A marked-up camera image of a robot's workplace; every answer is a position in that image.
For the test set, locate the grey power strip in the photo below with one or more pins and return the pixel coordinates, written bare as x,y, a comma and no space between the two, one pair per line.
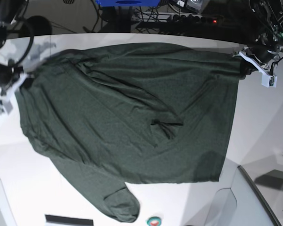
192,19

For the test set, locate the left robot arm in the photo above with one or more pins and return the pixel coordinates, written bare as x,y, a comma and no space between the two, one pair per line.
267,31

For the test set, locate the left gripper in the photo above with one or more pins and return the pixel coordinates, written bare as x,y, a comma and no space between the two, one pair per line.
264,55

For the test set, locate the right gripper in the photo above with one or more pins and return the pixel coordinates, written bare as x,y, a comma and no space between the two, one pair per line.
8,76

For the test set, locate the blue box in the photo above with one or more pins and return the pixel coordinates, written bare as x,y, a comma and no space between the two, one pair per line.
127,3

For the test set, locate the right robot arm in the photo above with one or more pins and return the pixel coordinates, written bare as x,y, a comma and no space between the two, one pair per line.
12,11

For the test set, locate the grey monitor edge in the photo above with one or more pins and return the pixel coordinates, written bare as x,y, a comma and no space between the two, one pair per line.
268,183

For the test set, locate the red green emergency button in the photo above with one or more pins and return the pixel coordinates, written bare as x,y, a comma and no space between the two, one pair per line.
154,221

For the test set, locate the dark green t-shirt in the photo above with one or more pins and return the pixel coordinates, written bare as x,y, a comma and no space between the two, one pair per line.
139,113

